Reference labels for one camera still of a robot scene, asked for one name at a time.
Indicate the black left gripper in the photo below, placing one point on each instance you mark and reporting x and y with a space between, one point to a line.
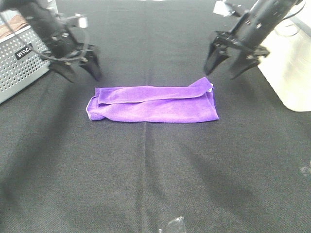
64 48

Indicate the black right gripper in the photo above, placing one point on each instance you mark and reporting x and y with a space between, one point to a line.
218 53

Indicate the purple microfiber towel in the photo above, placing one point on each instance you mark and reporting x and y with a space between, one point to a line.
189 104

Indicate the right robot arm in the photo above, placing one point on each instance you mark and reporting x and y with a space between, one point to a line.
246 36

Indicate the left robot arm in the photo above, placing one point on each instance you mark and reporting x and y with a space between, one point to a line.
30 10

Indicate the grey perforated metal basket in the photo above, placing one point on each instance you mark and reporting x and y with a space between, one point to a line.
19 66

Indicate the white storage box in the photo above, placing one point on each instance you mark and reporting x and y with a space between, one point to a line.
288 66

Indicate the brown folded towel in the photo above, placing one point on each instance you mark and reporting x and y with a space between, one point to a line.
17 22

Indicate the black table cloth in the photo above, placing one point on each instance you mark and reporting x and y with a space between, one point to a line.
62 173

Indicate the clear tape piece right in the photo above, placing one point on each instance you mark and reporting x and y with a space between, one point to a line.
306 169

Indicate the clear tape piece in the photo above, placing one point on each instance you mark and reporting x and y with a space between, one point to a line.
176 225
306 169

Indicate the clear tape piece left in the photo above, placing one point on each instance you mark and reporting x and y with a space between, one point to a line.
176 225

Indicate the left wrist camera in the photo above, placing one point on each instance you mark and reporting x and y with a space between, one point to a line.
80 21

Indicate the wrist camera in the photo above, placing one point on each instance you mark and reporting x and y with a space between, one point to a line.
80 21
223 8

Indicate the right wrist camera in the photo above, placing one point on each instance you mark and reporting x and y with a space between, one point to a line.
223 8

